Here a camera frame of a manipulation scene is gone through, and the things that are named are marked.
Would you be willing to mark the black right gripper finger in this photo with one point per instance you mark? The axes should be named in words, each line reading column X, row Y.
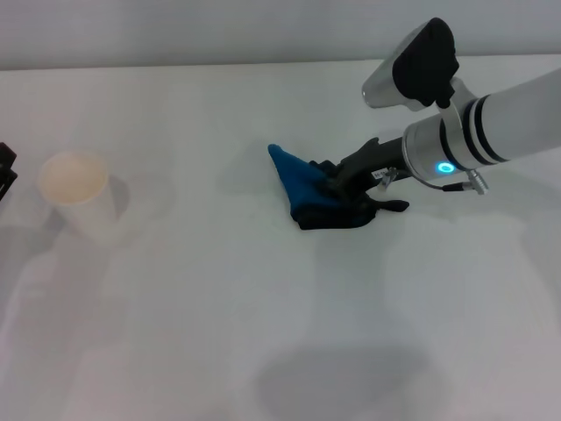
column 339, row 186

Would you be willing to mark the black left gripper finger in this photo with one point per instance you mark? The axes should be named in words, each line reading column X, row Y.
column 6, row 175

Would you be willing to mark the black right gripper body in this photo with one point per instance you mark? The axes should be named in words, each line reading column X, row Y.
column 372, row 164

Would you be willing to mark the blue rag with black edge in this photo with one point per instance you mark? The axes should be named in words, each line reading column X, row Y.
column 307, row 193

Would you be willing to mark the white paper cup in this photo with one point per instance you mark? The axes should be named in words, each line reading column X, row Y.
column 76, row 188

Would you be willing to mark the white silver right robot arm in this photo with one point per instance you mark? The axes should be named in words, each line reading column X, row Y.
column 482, row 131

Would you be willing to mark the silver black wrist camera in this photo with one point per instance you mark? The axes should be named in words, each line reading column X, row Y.
column 416, row 66

